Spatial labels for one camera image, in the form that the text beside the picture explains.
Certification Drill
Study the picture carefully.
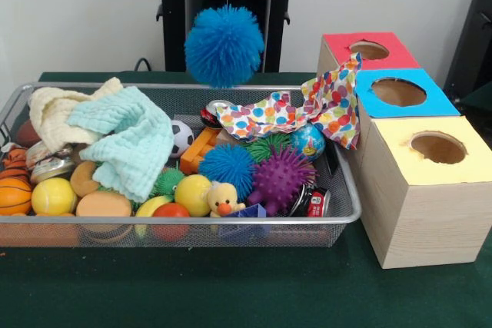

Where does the large polka dot cloth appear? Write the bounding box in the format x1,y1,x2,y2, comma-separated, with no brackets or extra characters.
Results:
214,51,363,151

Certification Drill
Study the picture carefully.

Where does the large blue fuzzy spiky ball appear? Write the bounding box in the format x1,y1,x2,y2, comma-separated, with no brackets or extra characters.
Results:
184,0,266,89

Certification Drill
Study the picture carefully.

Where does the mint green muslin cloth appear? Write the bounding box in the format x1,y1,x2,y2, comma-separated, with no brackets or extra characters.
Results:
67,85,175,202

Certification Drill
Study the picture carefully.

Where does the cream yellow cloth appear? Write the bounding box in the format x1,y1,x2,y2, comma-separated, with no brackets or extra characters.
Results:
27,76,124,152

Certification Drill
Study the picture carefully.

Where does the shallow clear mesh bin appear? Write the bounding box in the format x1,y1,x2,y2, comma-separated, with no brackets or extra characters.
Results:
0,81,361,249

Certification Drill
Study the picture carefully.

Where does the wooden box with three holes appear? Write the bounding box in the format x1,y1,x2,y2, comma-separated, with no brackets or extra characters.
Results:
317,31,492,270

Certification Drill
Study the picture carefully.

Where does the green spiky ball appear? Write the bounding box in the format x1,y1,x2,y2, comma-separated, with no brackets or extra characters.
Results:
245,135,293,162

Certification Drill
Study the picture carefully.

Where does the purple spiky toy with eyes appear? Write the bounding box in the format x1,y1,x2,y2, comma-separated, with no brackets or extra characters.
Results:
248,145,318,217

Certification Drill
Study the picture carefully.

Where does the yellow plush duck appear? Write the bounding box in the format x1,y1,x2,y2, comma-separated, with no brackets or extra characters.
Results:
206,182,247,218

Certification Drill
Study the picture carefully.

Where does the black white soccer ball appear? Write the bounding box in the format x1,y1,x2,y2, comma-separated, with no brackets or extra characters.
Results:
171,119,195,159

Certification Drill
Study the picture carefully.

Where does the yellow ball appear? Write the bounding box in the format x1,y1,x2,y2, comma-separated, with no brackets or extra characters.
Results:
31,177,78,215

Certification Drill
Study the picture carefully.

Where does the orange toy basketball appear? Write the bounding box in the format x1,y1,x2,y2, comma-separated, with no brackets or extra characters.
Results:
0,177,32,217

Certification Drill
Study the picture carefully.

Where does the dark green side table cloth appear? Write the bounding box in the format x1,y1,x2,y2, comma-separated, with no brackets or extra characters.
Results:
459,81,492,112

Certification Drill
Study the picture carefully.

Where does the black chair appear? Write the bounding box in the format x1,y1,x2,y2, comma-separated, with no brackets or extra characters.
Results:
440,0,492,101

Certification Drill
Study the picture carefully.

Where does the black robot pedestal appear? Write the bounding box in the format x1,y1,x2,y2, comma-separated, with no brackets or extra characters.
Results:
148,0,311,73

